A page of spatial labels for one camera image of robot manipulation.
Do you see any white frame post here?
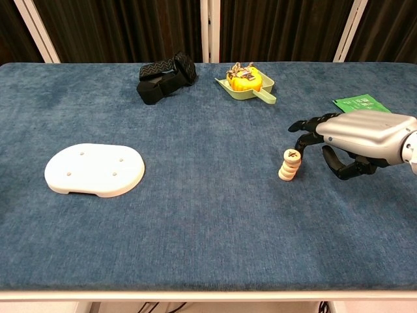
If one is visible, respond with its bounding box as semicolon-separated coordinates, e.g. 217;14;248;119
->
332;0;369;63
12;0;62;64
199;0;222;63

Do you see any dark pleated curtain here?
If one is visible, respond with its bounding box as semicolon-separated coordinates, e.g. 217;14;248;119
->
32;0;203;63
0;0;45;65
220;0;355;63
348;0;417;63

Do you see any green foil packet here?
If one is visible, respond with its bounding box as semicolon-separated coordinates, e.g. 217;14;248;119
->
332;93;393;115

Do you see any light green plastic dustpan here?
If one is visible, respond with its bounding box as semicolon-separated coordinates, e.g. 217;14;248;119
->
214;72;278;105

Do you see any white oval plastic plate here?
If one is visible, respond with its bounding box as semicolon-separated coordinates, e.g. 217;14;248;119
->
44;143;146;199

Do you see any beige rope key bundle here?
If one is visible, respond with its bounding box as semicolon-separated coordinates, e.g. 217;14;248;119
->
227;61;257;79

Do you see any black elastic strap brace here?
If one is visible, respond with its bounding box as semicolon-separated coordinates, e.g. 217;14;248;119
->
136;52;198;106

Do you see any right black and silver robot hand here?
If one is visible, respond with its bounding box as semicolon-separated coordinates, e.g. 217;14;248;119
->
287;110;417;181

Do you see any blue fabric table cover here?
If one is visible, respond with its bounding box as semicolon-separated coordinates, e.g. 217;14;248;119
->
0;61;417;293

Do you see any black cable bundle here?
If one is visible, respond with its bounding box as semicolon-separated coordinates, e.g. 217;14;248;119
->
138;301;188;313

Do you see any yellow duck toy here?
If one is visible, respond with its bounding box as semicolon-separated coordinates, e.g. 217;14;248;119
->
226;67;263;91

